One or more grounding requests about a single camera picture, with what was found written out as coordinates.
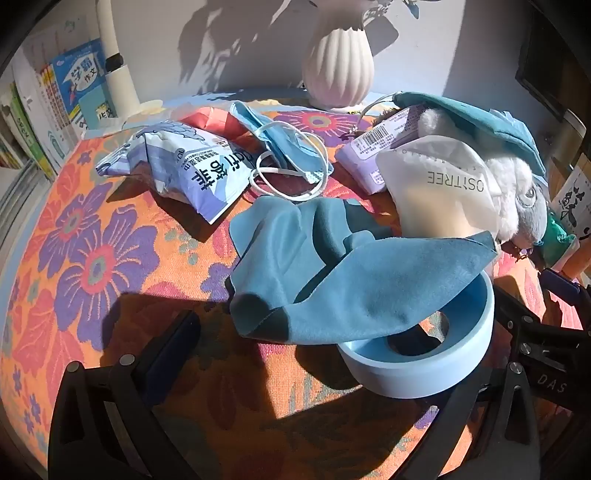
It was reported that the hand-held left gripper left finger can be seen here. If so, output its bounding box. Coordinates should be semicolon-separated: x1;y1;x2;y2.
48;310;201;480

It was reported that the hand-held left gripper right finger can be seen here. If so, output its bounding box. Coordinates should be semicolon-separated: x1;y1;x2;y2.
402;362;541;480

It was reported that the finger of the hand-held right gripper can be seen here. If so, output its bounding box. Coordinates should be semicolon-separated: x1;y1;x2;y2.
540;269;591;308
493;287;591;352

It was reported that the small green plush toy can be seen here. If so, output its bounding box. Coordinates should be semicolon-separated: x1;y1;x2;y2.
538;222;578;269

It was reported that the light blue round bowl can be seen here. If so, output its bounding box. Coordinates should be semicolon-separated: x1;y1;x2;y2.
336;270;496;400

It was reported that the brown printed storage container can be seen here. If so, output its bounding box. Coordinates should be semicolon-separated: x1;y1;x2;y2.
549;154;591;280

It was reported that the grey plush toy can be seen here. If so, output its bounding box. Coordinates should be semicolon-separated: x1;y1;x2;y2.
480;152;550;252

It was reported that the white mask pouch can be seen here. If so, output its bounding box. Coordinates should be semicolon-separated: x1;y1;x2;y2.
375;136;502;238

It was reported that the blue microfiber cloth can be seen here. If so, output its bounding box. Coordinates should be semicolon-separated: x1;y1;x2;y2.
228;195;499;347

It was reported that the blue and white snack packet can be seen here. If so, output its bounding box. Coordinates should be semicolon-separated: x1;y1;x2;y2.
95;121;252;225

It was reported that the white plush toy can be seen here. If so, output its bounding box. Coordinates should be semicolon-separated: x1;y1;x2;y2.
417;107;467;139

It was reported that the red packet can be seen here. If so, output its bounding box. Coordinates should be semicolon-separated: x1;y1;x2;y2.
180;106;245;144

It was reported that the purple tissue packet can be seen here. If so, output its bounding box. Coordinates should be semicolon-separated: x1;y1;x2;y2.
335;108;430;195

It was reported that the blue face mask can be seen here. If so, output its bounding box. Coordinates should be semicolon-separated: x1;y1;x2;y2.
229;100;335;202

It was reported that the floral orange tablecloth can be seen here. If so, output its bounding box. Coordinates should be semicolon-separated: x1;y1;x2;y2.
0;90;591;480

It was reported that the stack of magazines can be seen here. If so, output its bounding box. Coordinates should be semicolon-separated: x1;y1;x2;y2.
0;161;52;252

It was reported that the dark monitor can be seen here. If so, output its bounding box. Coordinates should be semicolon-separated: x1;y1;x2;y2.
515;28;591;121

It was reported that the row of books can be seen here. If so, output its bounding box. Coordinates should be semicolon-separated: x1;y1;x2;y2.
0;18;116;195

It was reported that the white ribbed vase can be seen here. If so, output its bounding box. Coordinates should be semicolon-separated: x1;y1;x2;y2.
301;0;375;112

